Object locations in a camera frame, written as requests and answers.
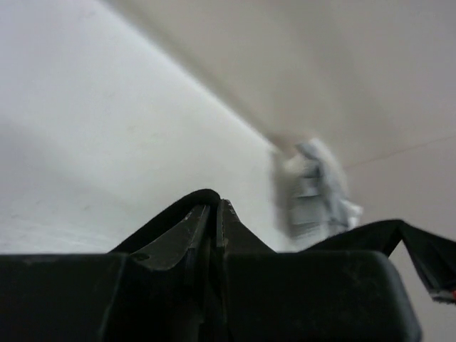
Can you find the white plastic laundry basket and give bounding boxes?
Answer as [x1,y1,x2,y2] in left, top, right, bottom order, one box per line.
[273,138,348,248]

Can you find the grey tank top in basket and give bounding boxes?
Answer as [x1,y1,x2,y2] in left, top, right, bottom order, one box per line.
[294,138,350,231]

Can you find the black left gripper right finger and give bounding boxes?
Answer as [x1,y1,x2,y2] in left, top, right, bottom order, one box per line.
[216,199,276,341]

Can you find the white tank top in basket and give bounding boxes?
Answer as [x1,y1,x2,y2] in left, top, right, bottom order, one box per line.
[342,200,363,229]

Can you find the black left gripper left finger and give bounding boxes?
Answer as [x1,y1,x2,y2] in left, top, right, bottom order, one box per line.
[132,205,211,341]

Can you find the black tank top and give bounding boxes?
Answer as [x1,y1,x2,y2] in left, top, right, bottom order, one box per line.
[112,189,455,304]

